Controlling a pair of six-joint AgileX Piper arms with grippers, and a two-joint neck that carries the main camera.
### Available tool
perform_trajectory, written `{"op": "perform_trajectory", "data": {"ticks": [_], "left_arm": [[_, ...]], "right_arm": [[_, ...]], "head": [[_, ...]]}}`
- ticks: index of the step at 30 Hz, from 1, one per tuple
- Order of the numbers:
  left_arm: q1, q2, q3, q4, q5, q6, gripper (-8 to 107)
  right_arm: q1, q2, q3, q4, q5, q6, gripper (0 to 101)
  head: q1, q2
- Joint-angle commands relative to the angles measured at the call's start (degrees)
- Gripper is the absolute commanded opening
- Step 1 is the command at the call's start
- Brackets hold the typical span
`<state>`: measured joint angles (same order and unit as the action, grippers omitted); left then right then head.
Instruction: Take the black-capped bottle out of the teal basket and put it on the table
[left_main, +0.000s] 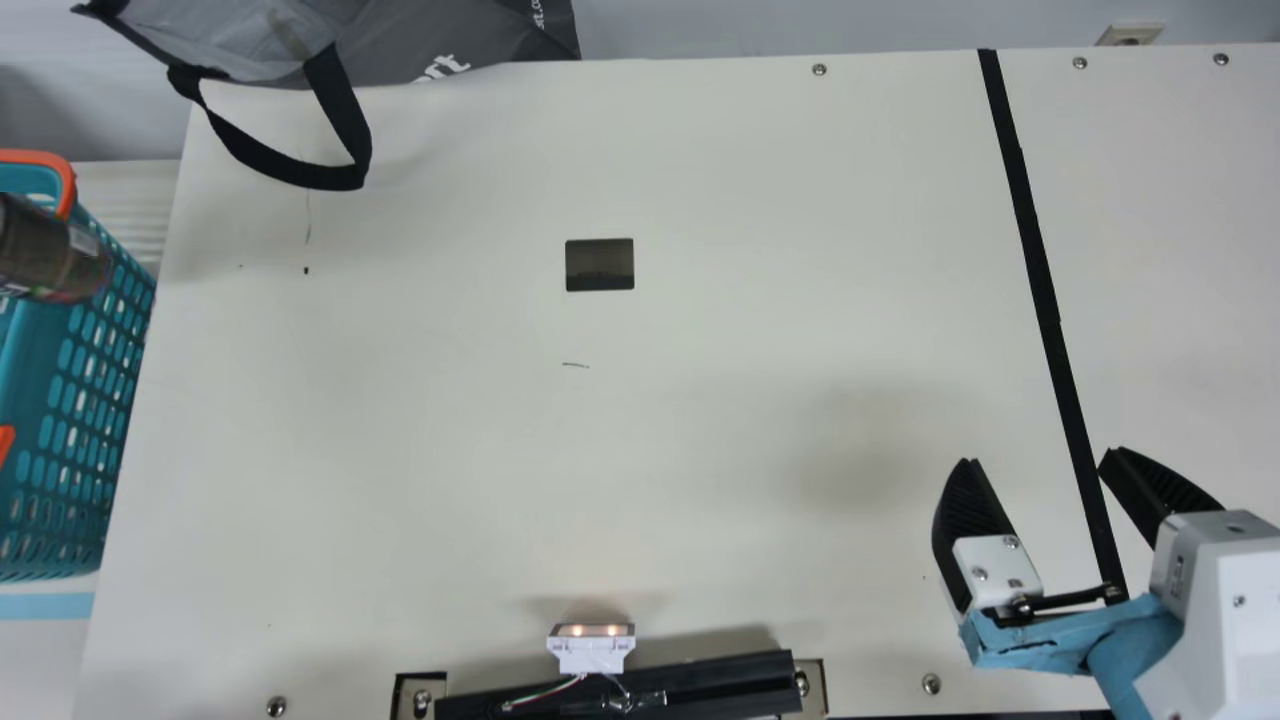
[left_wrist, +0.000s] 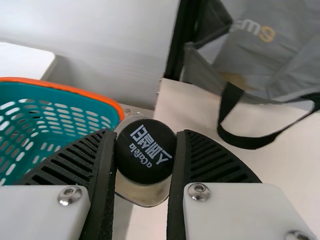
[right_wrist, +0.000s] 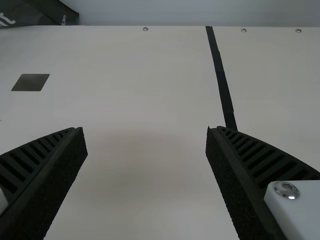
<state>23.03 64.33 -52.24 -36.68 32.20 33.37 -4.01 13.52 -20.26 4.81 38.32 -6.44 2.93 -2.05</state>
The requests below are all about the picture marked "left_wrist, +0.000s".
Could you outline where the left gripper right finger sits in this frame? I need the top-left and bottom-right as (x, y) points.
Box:
(165, 129), (317, 240)

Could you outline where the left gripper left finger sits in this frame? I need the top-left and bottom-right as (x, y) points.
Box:
(0, 129), (118, 240)

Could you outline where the dark coffee bottle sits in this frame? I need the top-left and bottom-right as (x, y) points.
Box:
(113, 118), (176, 209)

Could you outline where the teal shopping basket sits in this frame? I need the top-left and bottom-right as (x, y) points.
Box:
(0, 76), (125, 187)

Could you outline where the black post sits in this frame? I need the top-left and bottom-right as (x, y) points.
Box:
(163, 0), (201, 83)

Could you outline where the dark grey bag with straps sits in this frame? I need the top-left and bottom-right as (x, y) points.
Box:
(179, 0), (320, 151)

